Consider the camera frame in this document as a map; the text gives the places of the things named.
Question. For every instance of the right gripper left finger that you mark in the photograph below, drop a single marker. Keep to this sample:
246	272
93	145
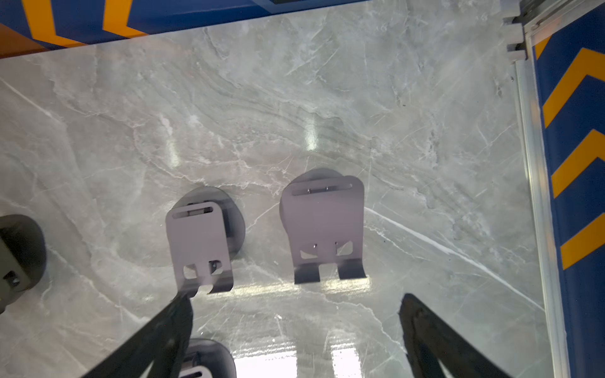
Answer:
156	350

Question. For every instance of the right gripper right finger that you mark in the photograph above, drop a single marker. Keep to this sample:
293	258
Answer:
432	346

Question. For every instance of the purple-grey phone stand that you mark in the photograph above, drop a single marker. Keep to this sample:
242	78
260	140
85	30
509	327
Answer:
208	358
205	230
322	212

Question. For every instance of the dark grey round phone stand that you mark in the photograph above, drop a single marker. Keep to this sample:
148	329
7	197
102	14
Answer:
23	257

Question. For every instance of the right aluminium corner post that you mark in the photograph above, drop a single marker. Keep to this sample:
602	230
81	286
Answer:
520	19

